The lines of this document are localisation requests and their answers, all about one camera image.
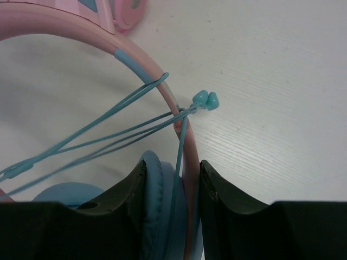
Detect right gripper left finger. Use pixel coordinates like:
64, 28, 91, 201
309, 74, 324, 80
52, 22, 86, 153
1, 161, 146, 259

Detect blue pink cat-ear headphones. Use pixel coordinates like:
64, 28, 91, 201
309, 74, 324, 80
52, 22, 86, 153
1, 1, 203, 259

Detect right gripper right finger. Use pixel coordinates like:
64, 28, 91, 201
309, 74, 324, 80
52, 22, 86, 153
200, 160, 346, 259

